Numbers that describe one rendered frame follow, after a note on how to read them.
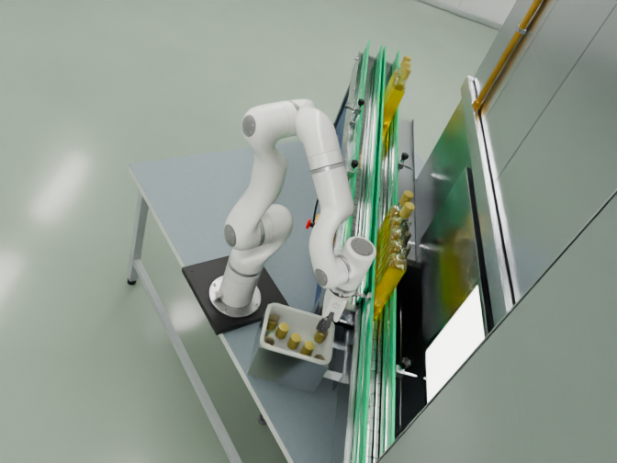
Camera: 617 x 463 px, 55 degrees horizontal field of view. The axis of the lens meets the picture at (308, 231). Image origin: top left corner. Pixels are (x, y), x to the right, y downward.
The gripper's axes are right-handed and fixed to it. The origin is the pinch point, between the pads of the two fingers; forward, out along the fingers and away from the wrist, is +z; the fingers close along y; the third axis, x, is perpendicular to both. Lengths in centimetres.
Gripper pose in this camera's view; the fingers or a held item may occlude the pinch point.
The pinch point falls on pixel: (323, 318)
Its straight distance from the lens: 173.3
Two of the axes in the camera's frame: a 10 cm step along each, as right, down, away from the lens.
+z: -2.9, 6.8, 6.7
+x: -9.5, -2.9, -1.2
